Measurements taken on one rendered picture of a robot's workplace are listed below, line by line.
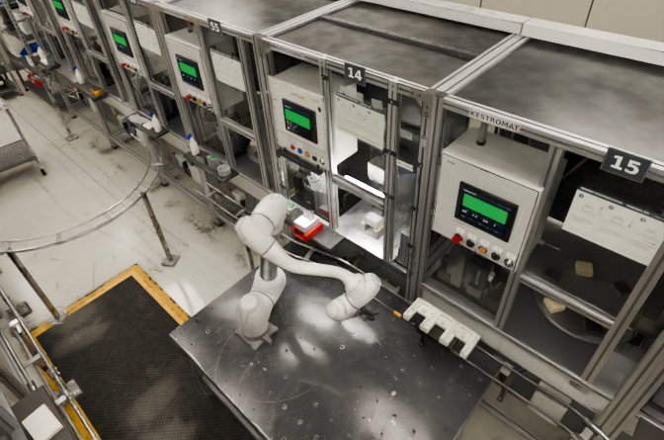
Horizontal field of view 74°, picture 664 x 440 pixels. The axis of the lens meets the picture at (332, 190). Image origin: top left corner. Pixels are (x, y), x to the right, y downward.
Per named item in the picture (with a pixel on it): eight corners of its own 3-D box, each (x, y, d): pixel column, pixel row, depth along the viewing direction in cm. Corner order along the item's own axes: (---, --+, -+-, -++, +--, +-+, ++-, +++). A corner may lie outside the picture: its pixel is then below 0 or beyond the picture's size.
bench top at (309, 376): (170, 337, 255) (168, 333, 253) (301, 236, 314) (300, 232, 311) (376, 560, 174) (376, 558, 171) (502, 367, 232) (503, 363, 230)
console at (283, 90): (274, 147, 271) (263, 77, 242) (307, 128, 287) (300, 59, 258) (324, 173, 248) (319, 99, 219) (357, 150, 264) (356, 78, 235)
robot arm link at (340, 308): (346, 324, 218) (365, 308, 214) (329, 326, 205) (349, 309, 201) (335, 306, 223) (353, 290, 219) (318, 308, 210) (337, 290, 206)
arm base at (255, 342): (259, 356, 239) (257, 350, 236) (233, 332, 251) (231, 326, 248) (284, 333, 249) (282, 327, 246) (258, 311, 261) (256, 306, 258)
